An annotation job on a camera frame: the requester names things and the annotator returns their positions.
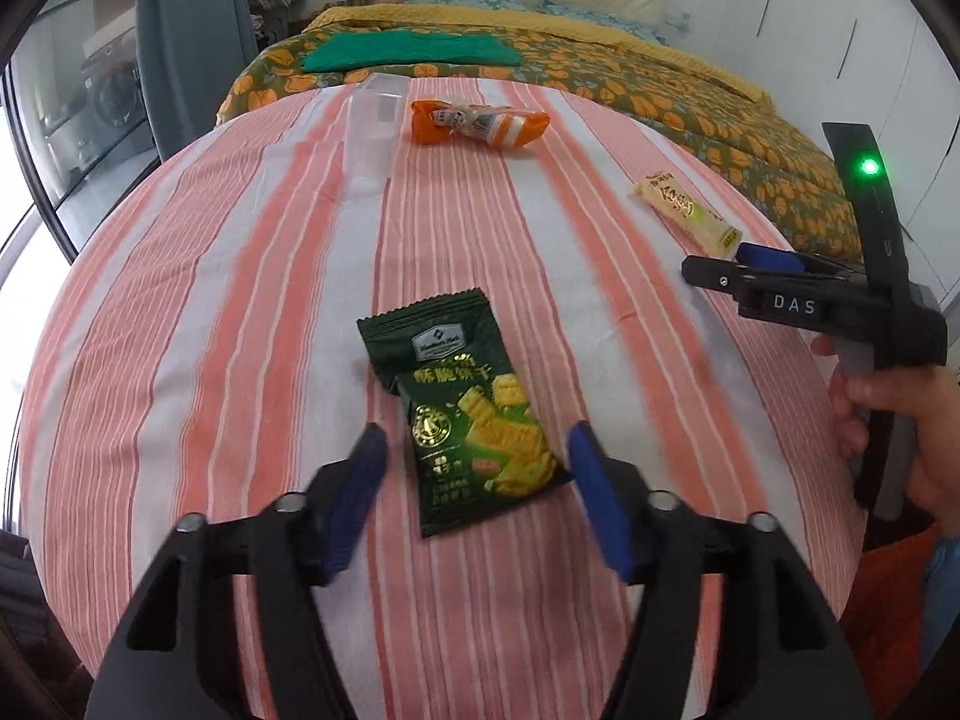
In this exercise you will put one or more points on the orange bag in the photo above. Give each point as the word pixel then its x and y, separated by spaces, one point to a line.
pixel 892 600

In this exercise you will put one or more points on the person's right hand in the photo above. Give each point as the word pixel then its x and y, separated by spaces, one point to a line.
pixel 934 435

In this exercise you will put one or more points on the clear plastic box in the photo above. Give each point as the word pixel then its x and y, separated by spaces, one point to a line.
pixel 371 135

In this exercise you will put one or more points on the green orange floral quilt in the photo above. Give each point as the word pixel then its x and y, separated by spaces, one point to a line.
pixel 637 90

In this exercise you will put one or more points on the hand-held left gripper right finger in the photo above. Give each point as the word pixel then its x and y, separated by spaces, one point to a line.
pixel 600 502

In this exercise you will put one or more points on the white wardrobe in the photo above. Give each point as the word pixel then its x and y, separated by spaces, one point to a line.
pixel 825 30

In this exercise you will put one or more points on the washing machine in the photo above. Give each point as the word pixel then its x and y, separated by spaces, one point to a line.
pixel 105 105

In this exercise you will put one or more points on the green snack packet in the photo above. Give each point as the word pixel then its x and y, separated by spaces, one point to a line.
pixel 465 405

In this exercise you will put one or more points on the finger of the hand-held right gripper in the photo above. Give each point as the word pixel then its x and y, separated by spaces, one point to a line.
pixel 712 276
pixel 769 259

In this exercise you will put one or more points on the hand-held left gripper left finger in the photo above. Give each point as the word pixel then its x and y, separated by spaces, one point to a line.
pixel 356 495

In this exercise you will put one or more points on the yellow blanket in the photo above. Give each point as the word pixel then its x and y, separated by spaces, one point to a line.
pixel 600 34

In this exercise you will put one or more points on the green cloth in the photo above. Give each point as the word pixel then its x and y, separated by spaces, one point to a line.
pixel 405 49

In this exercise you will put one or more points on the grey blue curtain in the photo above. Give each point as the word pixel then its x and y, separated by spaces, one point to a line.
pixel 195 52

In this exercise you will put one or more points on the pink striped blanket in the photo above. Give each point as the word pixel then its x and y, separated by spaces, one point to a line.
pixel 187 277

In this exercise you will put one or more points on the orange white snack wrapper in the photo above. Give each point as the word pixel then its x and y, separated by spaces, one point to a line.
pixel 480 124

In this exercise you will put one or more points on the blue jeans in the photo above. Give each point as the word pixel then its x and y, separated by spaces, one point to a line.
pixel 945 592

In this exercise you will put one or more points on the glass sliding door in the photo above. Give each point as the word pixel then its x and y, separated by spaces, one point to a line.
pixel 45 165

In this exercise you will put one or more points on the yellow snack stick packet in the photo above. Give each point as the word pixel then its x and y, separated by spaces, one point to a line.
pixel 682 210

